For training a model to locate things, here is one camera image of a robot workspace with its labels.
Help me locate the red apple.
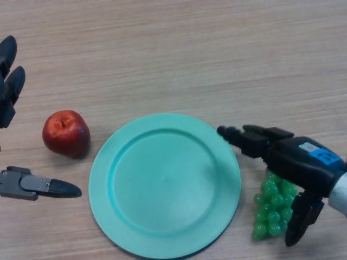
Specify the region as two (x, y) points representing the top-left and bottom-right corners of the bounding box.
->
(42, 109), (91, 158)

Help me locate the green grapes bunch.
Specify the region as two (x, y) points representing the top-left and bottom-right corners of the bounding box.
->
(251, 173), (299, 241)

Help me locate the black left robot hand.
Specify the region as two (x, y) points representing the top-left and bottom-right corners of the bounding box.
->
(0, 35), (82, 201)

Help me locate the teal round plate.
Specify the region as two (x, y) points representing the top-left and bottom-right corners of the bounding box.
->
(88, 113), (241, 257)

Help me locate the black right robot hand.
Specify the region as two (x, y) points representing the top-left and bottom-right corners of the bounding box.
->
(216, 124), (347, 247)

